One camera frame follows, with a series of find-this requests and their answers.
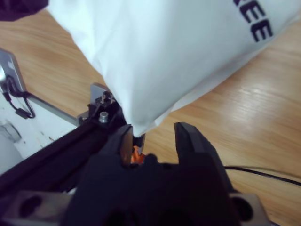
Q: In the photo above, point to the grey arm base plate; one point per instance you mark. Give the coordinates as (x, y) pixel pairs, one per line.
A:
(10, 70)

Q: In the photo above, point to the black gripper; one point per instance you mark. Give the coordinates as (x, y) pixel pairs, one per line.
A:
(19, 8)

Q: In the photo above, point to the white block with dark post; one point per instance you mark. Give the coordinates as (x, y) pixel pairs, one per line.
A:
(94, 136)

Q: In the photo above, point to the white Unitree T-shirt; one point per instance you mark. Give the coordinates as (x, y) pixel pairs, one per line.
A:
(164, 52)

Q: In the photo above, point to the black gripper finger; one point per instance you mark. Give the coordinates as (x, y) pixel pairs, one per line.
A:
(195, 146)
(120, 146)

